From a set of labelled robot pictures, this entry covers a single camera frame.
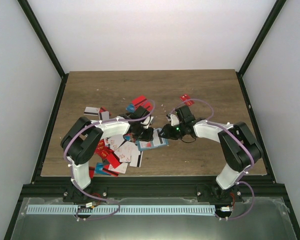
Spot white magnetic stripe card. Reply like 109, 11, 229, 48
152, 128, 166, 147

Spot teal card holder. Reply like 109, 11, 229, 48
135, 128, 169, 152

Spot white card red circle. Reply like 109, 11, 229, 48
138, 141, 154, 151

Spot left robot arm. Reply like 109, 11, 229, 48
60, 106, 154, 202

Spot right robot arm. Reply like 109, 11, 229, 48
158, 105, 264, 202

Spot large white card pile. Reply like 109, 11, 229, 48
114, 141, 139, 163

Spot blue card top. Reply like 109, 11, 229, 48
126, 103, 136, 113

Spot blue card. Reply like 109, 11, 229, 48
126, 103, 136, 113
94, 162, 108, 175

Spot red magnetic stripe card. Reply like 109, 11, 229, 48
131, 95, 153, 110

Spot red card far right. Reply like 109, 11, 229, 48
179, 94, 195, 107

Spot white card bottom centre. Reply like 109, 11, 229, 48
109, 162, 129, 174

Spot red card in pile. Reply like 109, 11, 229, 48
105, 153, 121, 168

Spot blue card bottom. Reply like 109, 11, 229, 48
94, 162, 108, 175

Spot white striped card left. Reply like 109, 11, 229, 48
83, 106, 100, 116

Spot dark red striped card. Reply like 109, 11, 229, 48
89, 167, 95, 179

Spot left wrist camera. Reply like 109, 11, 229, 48
142, 115, 154, 128

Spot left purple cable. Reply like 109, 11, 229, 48
63, 99, 156, 222

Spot purple cable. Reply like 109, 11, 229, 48
63, 99, 156, 222
169, 98, 256, 222

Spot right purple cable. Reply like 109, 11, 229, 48
169, 98, 256, 222

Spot black aluminium frame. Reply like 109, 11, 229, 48
4, 0, 300, 240

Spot light blue slotted rail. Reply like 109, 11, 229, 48
26, 204, 216, 216

